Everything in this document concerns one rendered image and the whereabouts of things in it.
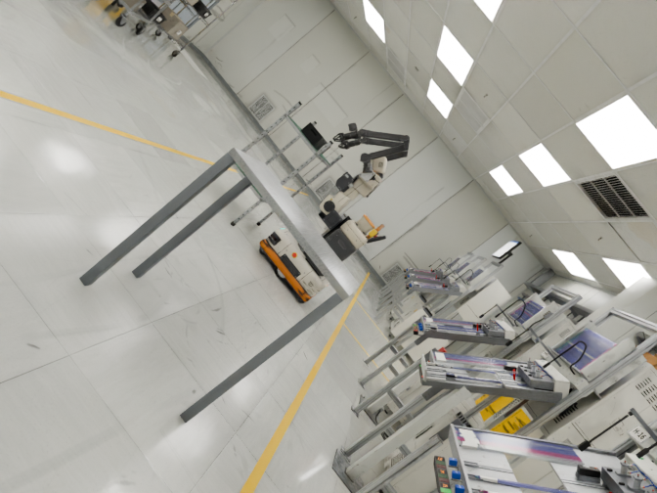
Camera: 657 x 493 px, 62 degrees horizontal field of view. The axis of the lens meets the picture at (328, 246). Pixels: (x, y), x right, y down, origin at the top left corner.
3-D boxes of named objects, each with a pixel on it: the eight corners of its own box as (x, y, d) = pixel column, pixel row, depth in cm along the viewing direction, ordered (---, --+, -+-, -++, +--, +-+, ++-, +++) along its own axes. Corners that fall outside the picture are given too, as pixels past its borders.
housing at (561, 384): (552, 403, 315) (555, 380, 314) (532, 380, 364) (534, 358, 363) (567, 405, 314) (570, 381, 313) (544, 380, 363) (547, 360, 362)
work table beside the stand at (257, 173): (135, 271, 257) (264, 162, 247) (224, 390, 251) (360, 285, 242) (78, 278, 212) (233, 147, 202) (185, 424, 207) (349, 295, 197)
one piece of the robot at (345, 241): (320, 281, 529) (387, 228, 519) (311, 288, 475) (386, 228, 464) (298, 254, 530) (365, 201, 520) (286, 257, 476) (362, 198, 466)
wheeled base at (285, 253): (314, 295, 534) (333, 280, 531) (303, 304, 472) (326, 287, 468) (272, 242, 538) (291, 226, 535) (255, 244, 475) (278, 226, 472)
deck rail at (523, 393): (436, 387, 321) (437, 378, 321) (435, 386, 323) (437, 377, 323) (561, 404, 312) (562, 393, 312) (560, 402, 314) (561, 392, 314)
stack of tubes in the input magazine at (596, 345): (579, 370, 314) (618, 342, 311) (553, 350, 364) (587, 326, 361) (592, 387, 313) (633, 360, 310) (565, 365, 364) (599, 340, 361)
